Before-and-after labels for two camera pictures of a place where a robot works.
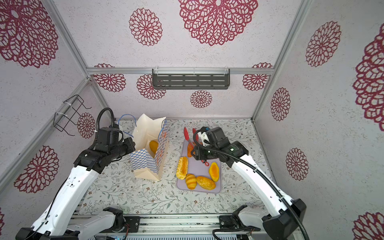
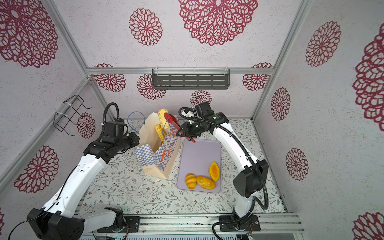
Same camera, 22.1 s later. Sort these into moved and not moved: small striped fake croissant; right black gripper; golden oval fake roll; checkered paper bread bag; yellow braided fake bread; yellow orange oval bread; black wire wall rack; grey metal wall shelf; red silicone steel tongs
Moved: yellow braided fake bread; checkered paper bread bag; red silicone steel tongs; right black gripper
Not moved: small striped fake croissant; black wire wall rack; golden oval fake roll; grey metal wall shelf; yellow orange oval bread
